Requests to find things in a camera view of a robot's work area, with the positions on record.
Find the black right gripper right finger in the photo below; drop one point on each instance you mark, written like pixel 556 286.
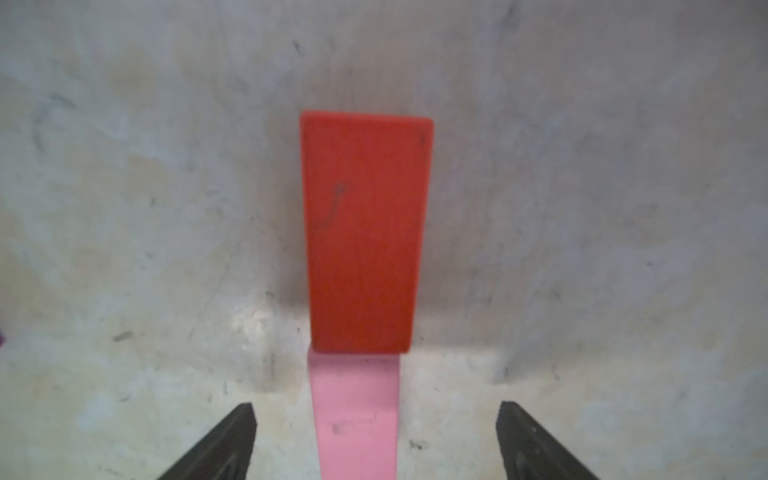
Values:
pixel 529 451

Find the red block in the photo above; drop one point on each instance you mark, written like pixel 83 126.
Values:
pixel 365 188

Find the light pink block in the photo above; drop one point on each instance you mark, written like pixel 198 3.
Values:
pixel 355 400

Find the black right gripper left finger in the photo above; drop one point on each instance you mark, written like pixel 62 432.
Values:
pixel 224 453

